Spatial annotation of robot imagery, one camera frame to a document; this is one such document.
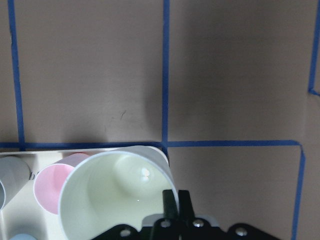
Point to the grey plastic cup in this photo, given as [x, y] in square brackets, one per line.
[14, 174]

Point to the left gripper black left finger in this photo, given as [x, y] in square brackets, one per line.
[170, 209]

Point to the cream bunny tray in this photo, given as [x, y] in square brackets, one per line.
[23, 214]

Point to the light blue plastic cup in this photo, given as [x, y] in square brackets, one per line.
[23, 236]

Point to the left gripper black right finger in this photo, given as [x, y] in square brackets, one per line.
[186, 211]

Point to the pink plastic cup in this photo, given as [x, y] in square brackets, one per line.
[49, 181]

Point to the white plastic cup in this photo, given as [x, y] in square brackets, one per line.
[121, 186]

